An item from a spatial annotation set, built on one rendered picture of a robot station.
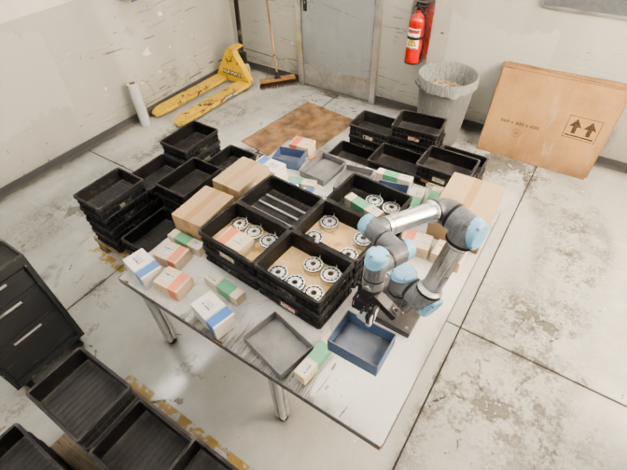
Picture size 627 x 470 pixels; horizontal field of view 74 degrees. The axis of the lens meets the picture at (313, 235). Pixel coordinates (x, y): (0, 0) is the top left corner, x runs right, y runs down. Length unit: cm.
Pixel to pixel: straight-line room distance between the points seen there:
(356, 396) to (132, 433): 111
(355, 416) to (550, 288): 204
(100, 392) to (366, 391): 130
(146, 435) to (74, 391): 42
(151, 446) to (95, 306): 140
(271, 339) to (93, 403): 91
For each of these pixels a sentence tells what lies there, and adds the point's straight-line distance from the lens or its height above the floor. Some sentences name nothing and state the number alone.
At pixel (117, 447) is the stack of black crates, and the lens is 239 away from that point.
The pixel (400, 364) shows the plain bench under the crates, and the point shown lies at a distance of 200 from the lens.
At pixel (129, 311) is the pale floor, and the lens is 328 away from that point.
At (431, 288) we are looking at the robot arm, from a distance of 186.
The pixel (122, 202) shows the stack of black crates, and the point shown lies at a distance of 329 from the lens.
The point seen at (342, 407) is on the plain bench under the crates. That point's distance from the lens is 189.
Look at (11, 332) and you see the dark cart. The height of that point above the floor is 50.
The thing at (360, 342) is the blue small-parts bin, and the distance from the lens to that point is 161.
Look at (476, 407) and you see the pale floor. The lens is 279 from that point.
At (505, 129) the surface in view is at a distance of 457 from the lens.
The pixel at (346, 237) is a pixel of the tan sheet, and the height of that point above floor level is 83.
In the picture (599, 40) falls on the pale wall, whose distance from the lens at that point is 445.
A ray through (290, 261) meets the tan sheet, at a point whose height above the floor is 83.
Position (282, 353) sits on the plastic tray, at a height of 70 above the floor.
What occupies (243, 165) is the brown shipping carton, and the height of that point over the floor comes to 86.
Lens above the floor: 245
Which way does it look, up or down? 45 degrees down
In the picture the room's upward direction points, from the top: 2 degrees counter-clockwise
